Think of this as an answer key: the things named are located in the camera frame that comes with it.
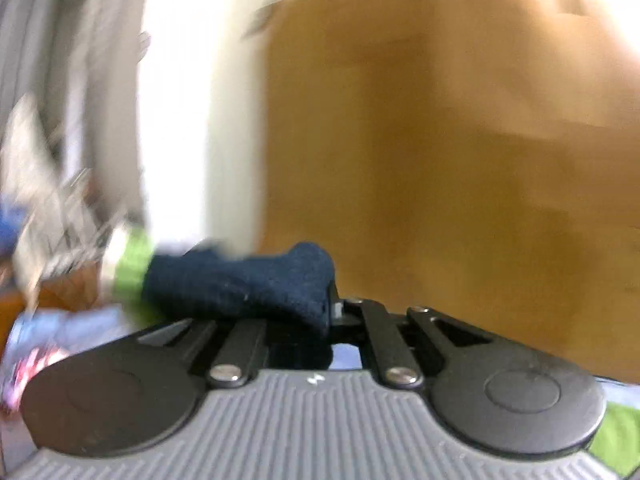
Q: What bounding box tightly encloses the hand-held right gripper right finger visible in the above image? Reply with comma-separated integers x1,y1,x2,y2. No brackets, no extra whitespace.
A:
327,284,495,390

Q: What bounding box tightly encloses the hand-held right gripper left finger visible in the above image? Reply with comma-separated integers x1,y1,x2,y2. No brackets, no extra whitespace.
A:
136,316,272,389

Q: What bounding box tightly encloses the green and navy knitted garment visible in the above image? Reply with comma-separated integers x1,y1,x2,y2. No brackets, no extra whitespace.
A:
111,227,337,342

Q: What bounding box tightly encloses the wooden headboard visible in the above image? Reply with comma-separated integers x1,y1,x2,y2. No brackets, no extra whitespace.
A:
259,0,640,386

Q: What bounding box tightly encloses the green cloth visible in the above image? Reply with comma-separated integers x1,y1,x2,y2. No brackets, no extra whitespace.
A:
587,404,640,478

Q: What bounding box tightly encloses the black tape strip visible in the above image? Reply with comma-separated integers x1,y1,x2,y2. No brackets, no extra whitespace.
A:
242,1,280,38

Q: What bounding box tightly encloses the grey curtain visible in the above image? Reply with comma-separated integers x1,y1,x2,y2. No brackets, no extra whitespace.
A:
0,0,151,221

